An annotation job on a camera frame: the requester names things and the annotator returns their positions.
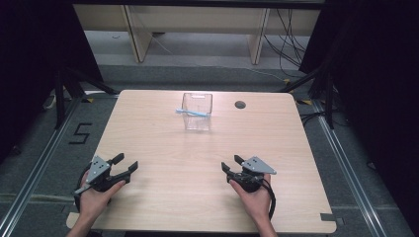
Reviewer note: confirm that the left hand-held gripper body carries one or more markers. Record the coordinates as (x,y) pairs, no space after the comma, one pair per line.
(99,171)

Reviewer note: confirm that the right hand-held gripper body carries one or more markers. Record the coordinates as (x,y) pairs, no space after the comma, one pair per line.
(255,166)

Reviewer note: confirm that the clear plastic container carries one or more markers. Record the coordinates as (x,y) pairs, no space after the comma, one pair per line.
(197,123)

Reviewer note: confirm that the light blue toothbrush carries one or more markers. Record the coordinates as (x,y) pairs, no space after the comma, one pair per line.
(192,113)

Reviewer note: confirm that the person's left hand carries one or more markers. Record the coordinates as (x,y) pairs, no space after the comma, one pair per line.
(94,204)

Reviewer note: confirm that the person's right hand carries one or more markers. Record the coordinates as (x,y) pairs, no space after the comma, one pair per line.
(258,204)

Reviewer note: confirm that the grey tape strip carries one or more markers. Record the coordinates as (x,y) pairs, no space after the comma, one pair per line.
(329,217)
(70,209)

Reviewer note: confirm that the round black table grommet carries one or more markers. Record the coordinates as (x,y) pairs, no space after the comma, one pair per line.
(240,104)

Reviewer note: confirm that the yellow tape piece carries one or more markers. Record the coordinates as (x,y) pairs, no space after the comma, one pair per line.
(88,100)
(304,102)
(287,81)

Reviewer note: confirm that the black metal stand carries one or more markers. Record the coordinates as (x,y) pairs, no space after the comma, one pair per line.
(329,98)
(60,98)

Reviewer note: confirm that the black curtain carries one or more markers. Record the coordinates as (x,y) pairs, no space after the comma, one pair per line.
(29,65)
(378,82)

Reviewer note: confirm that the beige wooden shelf unit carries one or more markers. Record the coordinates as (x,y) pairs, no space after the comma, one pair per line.
(197,16)

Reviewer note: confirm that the aluminium floor rail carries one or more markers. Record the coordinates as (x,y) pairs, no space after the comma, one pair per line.
(346,164)
(36,164)

